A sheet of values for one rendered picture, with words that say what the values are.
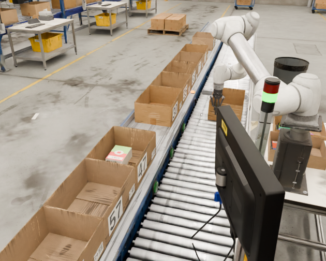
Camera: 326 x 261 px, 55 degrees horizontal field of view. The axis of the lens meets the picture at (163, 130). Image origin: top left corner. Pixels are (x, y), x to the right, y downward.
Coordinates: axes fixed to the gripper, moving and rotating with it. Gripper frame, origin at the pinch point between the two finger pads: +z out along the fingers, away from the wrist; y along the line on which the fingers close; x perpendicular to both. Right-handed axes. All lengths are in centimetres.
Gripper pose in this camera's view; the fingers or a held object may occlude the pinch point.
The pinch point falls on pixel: (216, 110)
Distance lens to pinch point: 275.4
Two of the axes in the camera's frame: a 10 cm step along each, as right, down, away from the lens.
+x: 2.7, -4.6, 8.5
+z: -0.1, 8.8, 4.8
